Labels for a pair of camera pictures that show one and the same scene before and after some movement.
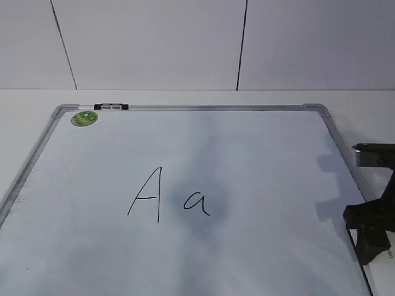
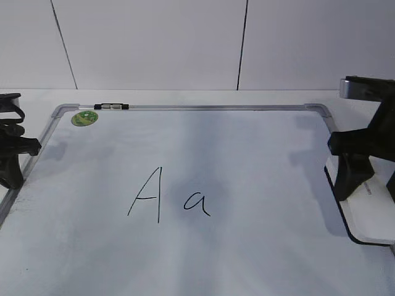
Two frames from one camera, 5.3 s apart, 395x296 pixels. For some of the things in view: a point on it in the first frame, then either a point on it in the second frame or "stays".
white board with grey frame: [180, 200] stays
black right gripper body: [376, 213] to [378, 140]
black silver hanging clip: [111, 106] stays
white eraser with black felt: [379, 274] to [369, 213]
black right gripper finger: [370, 242] to [352, 169]
